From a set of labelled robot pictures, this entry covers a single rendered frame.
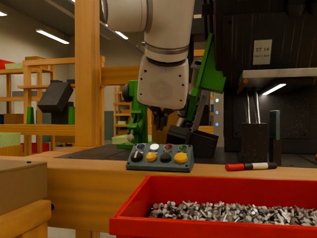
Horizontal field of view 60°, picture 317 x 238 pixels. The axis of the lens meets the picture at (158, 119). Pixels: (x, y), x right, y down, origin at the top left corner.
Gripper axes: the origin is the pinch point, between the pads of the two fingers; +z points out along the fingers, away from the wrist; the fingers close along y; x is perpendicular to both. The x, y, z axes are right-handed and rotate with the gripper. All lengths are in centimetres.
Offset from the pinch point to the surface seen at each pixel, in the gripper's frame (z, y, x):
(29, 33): 326, -622, 823
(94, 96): 35, -42, 57
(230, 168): 8.1, 17.2, -2.9
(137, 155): 8.1, -4.4, -4.0
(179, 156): 6.2, 5.4, -4.0
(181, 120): 16.4, 3.5, 23.8
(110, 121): 681, -339, 842
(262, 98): 10.9, 29.1, 36.3
